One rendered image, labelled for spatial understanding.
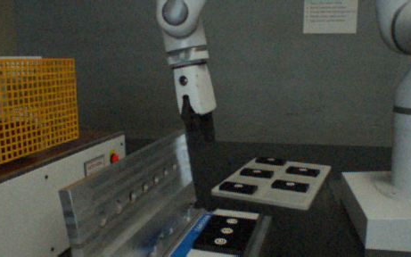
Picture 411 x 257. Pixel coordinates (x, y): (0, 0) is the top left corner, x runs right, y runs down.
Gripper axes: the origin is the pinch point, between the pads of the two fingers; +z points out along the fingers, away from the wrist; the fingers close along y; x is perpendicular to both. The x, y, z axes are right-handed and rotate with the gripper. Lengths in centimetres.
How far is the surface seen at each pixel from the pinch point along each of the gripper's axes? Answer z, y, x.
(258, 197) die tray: 21.6, 22.3, -3.7
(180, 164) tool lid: 6.2, 3.9, 8.0
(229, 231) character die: 18.8, -4.7, -4.0
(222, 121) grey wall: 25, 201, 62
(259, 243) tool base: 21.0, -5.7, -10.1
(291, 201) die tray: 23.2, 22.5, -12.2
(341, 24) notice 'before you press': -29, 216, -28
